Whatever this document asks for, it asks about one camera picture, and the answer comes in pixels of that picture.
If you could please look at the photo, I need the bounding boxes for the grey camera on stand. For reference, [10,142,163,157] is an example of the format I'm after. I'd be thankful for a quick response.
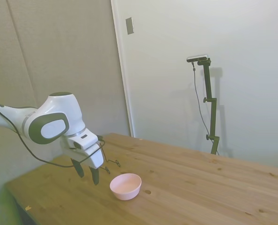
[186,54,210,63]

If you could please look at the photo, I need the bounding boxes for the black camera stand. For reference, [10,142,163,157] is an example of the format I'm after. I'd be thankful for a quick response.
[197,58,220,155]

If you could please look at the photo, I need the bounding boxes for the white door frame trim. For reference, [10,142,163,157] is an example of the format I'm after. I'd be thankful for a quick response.
[110,0,136,138]

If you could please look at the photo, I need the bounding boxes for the grey wall plate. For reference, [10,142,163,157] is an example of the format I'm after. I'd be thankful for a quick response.
[125,16,135,36]

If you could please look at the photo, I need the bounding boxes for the pink plastic bowl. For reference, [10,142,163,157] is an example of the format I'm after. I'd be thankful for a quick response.
[110,172,142,201]

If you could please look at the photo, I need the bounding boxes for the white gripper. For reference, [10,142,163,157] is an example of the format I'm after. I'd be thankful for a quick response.
[59,129,105,186]

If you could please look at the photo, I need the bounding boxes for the black wire dish rack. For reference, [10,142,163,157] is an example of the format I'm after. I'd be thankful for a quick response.
[98,134,120,175]

